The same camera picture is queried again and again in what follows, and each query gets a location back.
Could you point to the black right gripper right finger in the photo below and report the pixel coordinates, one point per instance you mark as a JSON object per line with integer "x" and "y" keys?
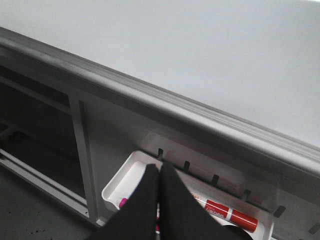
{"x": 181, "y": 217}

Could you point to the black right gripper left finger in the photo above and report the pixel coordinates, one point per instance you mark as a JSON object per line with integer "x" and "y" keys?
{"x": 137, "y": 219}

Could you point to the red capped whiteboard marker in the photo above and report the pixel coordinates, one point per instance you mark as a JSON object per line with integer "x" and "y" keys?
{"x": 229, "y": 214}

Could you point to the pink tipped marker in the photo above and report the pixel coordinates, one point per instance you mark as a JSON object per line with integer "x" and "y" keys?
{"x": 121, "y": 202}

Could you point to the white plastic marker tray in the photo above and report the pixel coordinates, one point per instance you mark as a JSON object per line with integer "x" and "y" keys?
{"x": 126, "y": 179}

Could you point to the white whiteboard with grey frame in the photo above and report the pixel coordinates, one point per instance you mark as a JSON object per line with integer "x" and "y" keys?
{"x": 248, "y": 69}

